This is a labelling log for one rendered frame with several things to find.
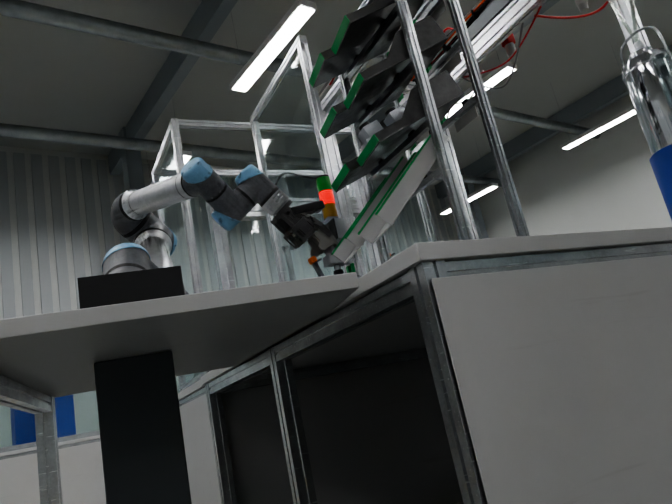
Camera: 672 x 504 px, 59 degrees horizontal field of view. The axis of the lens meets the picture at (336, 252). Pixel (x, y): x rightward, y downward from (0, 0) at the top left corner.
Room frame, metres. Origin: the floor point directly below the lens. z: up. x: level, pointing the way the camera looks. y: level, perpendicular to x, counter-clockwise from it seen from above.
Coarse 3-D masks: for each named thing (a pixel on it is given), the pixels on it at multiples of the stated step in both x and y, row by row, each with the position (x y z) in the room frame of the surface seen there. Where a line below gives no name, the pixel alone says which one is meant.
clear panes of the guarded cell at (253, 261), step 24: (168, 144) 2.45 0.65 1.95; (168, 168) 2.51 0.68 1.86; (168, 216) 2.62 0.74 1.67; (192, 216) 2.84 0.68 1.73; (408, 216) 3.04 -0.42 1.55; (240, 240) 2.95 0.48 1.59; (264, 240) 3.01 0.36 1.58; (408, 240) 3.08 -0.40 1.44; (240, 264) 2.94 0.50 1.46; (264, 264) 3.00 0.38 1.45; (192, 288) 2.39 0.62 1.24; (216, 288) 2.87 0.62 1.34
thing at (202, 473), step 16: (192, 384) 2.44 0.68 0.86; (192, 400) 2.48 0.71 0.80; (192, 416) 2.51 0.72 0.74; (208, 416) 2.28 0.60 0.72; (192, 432) 2.55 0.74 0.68; (208, 432) 2.31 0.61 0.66; (192, 448) 2.58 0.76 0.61; (208, 448) 2.34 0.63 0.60; (192, 464) 2.62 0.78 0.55; (208, 464) 2.37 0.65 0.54; (192, 480) 2.65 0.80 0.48; (208, 480) 2.40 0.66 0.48; (192, 496) 2.69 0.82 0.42; (208, 496) 2.43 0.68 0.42
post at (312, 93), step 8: (304, 48) 1.92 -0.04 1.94; (304, 56) 1.92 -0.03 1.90; (304, 64) 1.91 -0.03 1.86; (304, 72) 1.93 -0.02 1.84; (304, 80) 1.94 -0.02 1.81; (312, 88) 1.92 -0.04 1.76; (312, 96) 1.91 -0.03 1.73; (312, 104) 1.92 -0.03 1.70; (320, 104) 1.93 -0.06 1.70; (312, 112) 1.93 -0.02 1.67; (320, 112) 1.92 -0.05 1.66; (320, 120) 1.93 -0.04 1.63; (320, 128) 1.92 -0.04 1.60; (320, 136) 1.91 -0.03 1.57; (320, 144) 1.92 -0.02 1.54; (328, 144) 1.93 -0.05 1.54; (320, 152) 1.93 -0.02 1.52; (328, 152) 1.92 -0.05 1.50; (328, 160) 1.92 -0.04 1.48; (328, 168) 1.92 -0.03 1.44; (336, 200) 1.92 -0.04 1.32; (336, 208) 1.91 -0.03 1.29; (344, 216) 1.93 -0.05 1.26
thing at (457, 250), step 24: (456, 240) 0.95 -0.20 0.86; (480, 240) 0.97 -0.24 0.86; (504, 240) 1.00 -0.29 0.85; (528, 240) 1.03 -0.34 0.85; (552, 240) 1.06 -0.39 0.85; (576, 240) 1.08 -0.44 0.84; (600, 240) 1.12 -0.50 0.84; (624, 240) 1.15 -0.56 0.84; (648, 240) 1.18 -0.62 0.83; (384, 264) 1.00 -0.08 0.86; (408, 264) 0.94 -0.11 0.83; (360, 288) 1.09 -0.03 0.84; (408, 312) 1.46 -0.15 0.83; (288, 336) 1.44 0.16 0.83; (360, 336) 1.75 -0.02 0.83; (384, 336) 1.89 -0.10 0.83; (408, 336) 2.04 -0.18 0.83; (312, 360) 2.18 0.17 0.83; (336, 360) 2.39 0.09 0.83
